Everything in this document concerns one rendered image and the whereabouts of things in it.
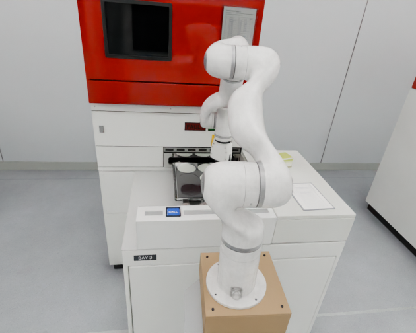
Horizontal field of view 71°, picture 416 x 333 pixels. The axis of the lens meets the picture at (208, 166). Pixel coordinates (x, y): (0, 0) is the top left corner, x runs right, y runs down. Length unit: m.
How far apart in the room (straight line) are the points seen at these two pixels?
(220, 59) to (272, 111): 2.49
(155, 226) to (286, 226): 0.53
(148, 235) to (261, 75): 0.71
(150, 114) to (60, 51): 1.72
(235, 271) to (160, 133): 0.96
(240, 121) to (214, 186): 0.20
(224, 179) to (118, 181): 1.15
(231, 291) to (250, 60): 0.68
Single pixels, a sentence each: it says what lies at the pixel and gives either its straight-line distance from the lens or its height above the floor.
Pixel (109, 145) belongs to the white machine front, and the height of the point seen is 0.98.
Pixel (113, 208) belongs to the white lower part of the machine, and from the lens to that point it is 1.89.
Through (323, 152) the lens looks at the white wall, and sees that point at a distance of 3.84.
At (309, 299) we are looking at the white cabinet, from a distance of 1.67.
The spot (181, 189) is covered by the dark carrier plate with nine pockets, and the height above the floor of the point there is 0.90.
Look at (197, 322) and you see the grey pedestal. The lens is 1.02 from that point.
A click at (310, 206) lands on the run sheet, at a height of 0.97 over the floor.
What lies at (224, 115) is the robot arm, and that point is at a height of 1.26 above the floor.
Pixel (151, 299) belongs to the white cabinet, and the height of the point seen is 0.52.
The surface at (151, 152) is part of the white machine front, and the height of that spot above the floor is 0.94.
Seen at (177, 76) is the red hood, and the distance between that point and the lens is 1.48.
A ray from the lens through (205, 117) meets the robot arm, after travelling 1.28.
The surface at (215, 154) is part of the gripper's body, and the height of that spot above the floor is 1.06.
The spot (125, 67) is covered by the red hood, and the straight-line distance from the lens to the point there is 1.49.
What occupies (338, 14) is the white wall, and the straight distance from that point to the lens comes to 3.43.
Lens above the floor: 1.67
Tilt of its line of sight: 28 degrees down
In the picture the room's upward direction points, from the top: 5 degrees clockwise
